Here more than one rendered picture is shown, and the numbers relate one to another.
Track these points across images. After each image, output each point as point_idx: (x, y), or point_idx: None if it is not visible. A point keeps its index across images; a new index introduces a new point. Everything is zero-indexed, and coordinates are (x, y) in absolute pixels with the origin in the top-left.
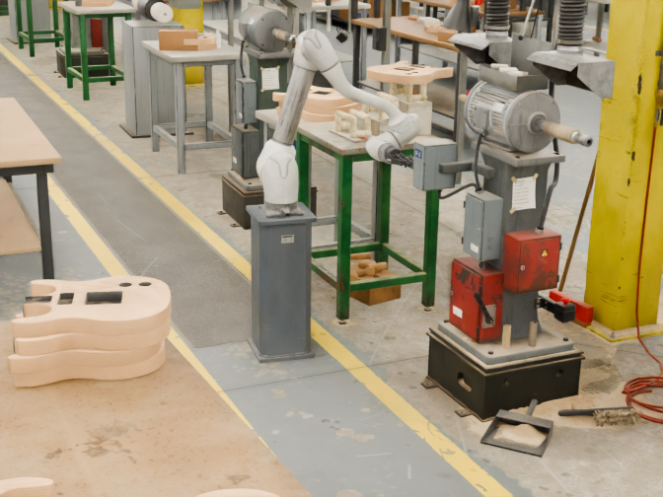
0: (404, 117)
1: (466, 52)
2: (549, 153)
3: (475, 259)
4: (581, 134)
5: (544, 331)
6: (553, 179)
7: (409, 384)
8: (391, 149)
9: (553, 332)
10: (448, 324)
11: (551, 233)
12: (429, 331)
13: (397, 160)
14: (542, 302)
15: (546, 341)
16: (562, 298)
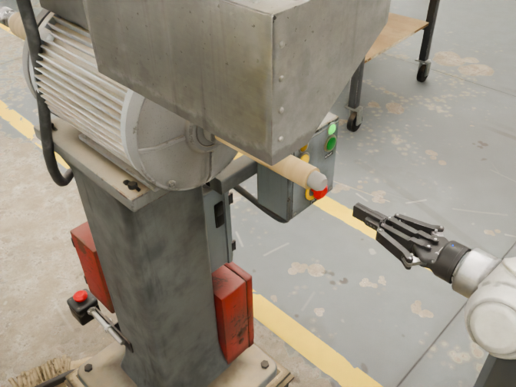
0: (506, 260)
1: (343, 74)
2: (65, 126)
3: (216, 282)
4: (11, 12)
5: (118, 366)
6: (64, 177)
7: (301, 386)
8: (458, 243)
9: (104, 386)
10: (258, 356)
11: (86, 229)
12: (289, 378)
13: (410, 218)
14: (116, 327)
15: (117, 351)
16: (84, 292)
